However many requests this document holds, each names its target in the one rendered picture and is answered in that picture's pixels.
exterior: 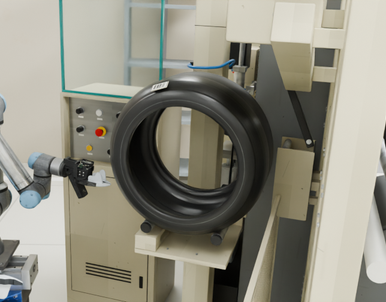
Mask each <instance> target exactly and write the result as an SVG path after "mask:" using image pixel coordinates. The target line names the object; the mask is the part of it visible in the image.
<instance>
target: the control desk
mask: <svg viewBox="0 0 386 302"><path fill-rule="evenodd" d="M129 100H130V99H127V98H116V97H109V96H98V95H87V94H80V93H69V92H60V104H61V139H62V159H64V158H66V157H67V156H69V157H71V159H74V160H77V161H78V160H80V159H87V160H90V161H94V170H93V172H92V173H97V172H100V170H104V171H105V176H106V180H107V181H109V182H110V183H111V185H110V186H106V187H93V186H85V188H86V190H87V192H88V194H87V195H86V196H85V197H84V198H81V199H78V197H77V195H76V192H75V190H74V188H73V186H72V184H71V182H70V180H69V178H68V176H67V177H63V187H64V222H65V258H66V277H67V302H165V300H166V298H167V297H168V295H169V293H170V291H171V290H172V288H173V286H174V277H175V262H176V260H173V259H167V258H161V257H157V256H152V255H145V254H142V253H136V252H135V234H136V233H137V232H138V231H139V230H140V226H141V224H142V223H143V222H144V221H145V218H144V217H142V216H141V215H140V214H139V213H138V212H137V211H135V210H134V208H133V207H132V206H131V205H130V204H129V202H127V200H126V199H125V197H124V196H123V194H122V193H121V191H120V189H119V187H118V185H117V183H116V180H115V178H114V174H113V170H112V167H111V161H110V141H111V135H112V132H113V128H114V124H115V123H116V120H117V118H118V116H119V115H120V113H121V111H122V109H123V108H124V106H125V105H126V104H127V102H128V101H129ZM181 123H182V107H167V109H166V110H165V111H164V112H163V114H162V116H161V118H160V120H159V123H158V127H157V130H156V145H157V149H158V153H159V156H160V158H161V160H162V162H163V164H164V165H165V167H166V168H167V170H168V171H169V172H170V173H171V174H172V175H173V176H174V177H175V178H177V179H179V165H180V137H181Z"/></svg>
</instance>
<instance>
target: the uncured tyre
mask: <svg viewBox="0 0 386 302"><path fill-rule="evenodd" d="M167 81H169V82H168V85H167V87H166V88H163V89H158V90H155V91H151V89H152V87H153V85H155V84H160V83H163V82H167ZM167 107H186V108H191V109H194V110H197V111H200V112H202V113H204V114H206V115H207V116H209V117H210V118H212V119H213V120H214V121H215V122H217V123H218V124H219V125H220V126H221V127H222V129H223V130H224V131H225V132H226V133H227V135H228V136H229V138H230V140H231V142H232V144H233V146H234V149H235V151H236V156H237V163H238V173H237V179H235V181H233V182H231V183H230V184H228V185H226V186H223V187H220V188H216V189H200V188H195V187H192V186H189V185H186V184H184V183H183V182H181V181H180V180H178V179H177V178H175V177H174V176H173V175H172V174H171V173H170V172H169V171H168V170H167V168H166V167H165V165H164V164H163V162H162V160H161V158H160V156H159V153H158V149H157V145H156V130H157V127H158V123H159V120H160V118H161V116H162V114H163V112H164V111H165V110H166V109H167ZM110 161H111V167H112V170H113V174H114V178H115V180H116V183H117V185H118V187H119V189H120V191H121V193H122V194H123V196H124V197H125V199H126V200H127V202H129V204H130V205H131V206H132V207H133V208H134V210H135V211H137V212H138V213H139V214H140V215H141V216H142V217H144V218H145V219H146V220H148V221H149V222H151V223H153V224H154V225H156V226H158V227H160V228H162V229H165V230H167V231H171V232H175V233H178V234H185V235H203V234H210V233H213V232H217V231H220V230H222V229H224V228H226V227H228V226H230V225H232V224H234V223H236V222H237V221H239V220H240V219H241V218H242V217H244V216H245V215H246V214H247V213H248V212H249V211H250V210H251V208H253V206H254V205H255V203H256V202H257V200H258V199H259V197H260V195H261V193H262V191H263V188H264V185H265V183H266V180H267V178H268V176H269V172H270V169H271V167H272V162H273V137H272V131H271V129H270V125H269V122H268V120H267V118H266V116H265V114H264V112H263V110H262V108H261V107H260V105H259V104H258V103H257V102H256V100H255V99H254V98H253V97H252V96H251V95H250V94H249V93H248V92H247V91H246V90H245V89H244V88H242V87H241V86H239V85H238V84H237V83H235V82H233V81H231V80H229V79H227V78H225V77H223V76H220V75H217V74H212V73H206V72H199V71H193V72H186V73H180V74H176V75H173V76H170V77H167V78H164V79H162V80H159V81H156V82H154V83H152V84H150V85H148V86H146V87H144V88H143V89H142V90H140V91H139V92H137V93H136V94H135V95H134V96H133V97H132V98H131V99H130V100H129V101H128V102H127V104H126V105H125V106H124V108H123V109H122V111H121V113H120V115H119V116H118V118H117V120H116V123H115V124H114V128H113V132H112V135H111V141H110Z"/></svg>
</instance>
